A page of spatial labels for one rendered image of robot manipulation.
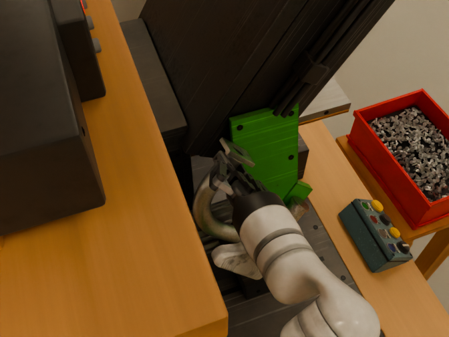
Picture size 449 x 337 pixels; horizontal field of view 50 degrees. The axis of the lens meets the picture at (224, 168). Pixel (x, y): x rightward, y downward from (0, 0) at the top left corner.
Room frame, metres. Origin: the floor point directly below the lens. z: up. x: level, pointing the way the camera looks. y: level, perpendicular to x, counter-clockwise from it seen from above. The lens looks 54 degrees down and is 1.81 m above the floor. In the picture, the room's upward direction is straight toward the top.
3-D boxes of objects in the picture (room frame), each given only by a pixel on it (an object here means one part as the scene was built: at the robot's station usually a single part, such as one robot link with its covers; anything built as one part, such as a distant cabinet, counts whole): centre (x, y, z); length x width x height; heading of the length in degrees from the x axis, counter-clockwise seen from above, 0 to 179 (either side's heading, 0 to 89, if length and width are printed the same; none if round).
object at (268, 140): (0.52, -0.06, 1.17); 0.13 x 0.12 x 0.20; 20
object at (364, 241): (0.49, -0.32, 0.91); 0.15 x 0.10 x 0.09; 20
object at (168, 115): (0.62, 0.19, 1.07); 0.30 x 0.18 x 0.34; 20
